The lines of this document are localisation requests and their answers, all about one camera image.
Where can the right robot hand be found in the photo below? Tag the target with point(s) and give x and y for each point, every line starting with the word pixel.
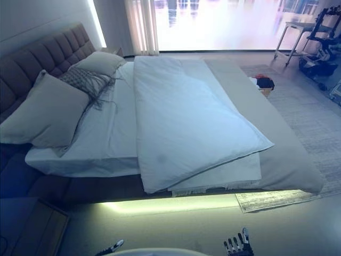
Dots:
pixel 239 245

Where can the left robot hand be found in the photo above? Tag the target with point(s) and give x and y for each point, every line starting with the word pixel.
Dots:
pixel 113 248

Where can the white duvet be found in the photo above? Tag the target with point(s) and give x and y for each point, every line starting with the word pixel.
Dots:
pixel 186 120

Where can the white bed sheet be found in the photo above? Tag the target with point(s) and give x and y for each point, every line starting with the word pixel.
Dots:
pixel 112 138

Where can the grey patterned rug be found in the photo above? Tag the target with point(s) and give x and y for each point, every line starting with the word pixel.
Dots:
pixel 306 120

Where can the large beige pillow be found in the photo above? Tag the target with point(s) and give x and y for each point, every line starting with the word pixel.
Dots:
pixel 45 114

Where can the small cardboard box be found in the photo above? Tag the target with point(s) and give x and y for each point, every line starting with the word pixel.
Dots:
pixel 267 92

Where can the pile of clothes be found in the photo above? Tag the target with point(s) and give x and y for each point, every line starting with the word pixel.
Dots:
pixel 265 81

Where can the fringed patterned cushion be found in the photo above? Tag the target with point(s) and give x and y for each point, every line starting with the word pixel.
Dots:
pixel 80 78

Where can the small beige pillow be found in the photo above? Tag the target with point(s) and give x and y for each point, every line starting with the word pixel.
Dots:
pixel 98 62

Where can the black equipment stand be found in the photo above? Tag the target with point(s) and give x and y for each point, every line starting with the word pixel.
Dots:
pixel 322 64

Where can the brown tufted headboard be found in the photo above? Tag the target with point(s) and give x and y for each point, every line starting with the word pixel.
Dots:
pixel 40 53

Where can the beige curtain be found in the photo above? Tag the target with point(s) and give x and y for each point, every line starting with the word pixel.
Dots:
pixel 144 24

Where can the dark bed frame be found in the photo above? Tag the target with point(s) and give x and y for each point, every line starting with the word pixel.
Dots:
pixel 53 186

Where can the wall light strip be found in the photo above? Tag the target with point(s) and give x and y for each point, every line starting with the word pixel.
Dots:
pixel 97 24

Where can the metal frame cart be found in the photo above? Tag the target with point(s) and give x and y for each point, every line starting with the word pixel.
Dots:
pixel 295 26

